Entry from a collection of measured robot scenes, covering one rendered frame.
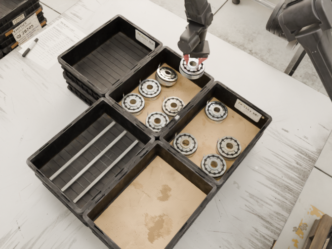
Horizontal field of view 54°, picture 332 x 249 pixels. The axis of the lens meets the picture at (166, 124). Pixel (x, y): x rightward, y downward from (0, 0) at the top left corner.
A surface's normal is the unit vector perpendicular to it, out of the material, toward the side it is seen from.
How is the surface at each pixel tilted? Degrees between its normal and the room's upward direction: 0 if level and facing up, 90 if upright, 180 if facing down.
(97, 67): 0
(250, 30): 0
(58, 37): 0
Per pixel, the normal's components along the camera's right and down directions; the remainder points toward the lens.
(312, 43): -0.62, 0.63
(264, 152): 0.07, -0.50
